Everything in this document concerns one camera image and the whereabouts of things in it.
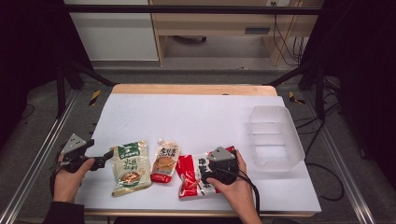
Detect person's right hand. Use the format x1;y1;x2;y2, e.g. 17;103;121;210
205;148;263;217

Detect grey desk handle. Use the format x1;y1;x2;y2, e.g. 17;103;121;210
244;26;272;35

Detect black horizontal frame bar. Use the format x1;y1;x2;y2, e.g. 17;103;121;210
61;4;323;16

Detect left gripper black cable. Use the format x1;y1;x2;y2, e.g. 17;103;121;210
49;169;59;201

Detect black hanging cables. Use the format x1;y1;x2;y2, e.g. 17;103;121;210
271;2;305;67

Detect person's dark clothing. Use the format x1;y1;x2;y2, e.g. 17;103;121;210
111;216;247;224

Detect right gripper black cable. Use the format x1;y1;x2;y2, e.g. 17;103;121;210
218;167;262;217

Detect white cabinet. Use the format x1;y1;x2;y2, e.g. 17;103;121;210
64;0;160;62

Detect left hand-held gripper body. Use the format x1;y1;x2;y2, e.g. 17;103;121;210
58;133;96;174

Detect yellow and black tape marker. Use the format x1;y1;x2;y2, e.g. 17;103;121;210
288;91;306;106
89;89;103;106

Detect red and white sauce packet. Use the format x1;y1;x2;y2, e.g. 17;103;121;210
175;145;238;200

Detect person's left hand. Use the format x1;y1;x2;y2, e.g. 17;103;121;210
51;157;96;204

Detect black floor cables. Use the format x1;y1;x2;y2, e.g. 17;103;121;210
293;102;346;203

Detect light wooden desk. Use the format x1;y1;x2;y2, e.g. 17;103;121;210
148;0;325;67

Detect black curtain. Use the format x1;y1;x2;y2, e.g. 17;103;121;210
0;0;94;147
300;0;396;190

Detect white table sheet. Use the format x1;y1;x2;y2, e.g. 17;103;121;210
74;92;322;215

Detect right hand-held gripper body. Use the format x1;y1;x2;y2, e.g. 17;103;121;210
200;146;241;187

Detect green and beige sauce packet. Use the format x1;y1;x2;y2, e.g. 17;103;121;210
109;139;153;198

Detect beige and red spout pouch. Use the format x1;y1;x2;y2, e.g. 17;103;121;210
149;137;181;185

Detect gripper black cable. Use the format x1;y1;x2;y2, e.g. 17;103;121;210
218;167;262;217
49;169;59;201

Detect clear plastic container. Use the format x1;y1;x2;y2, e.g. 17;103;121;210
247;105;307;173

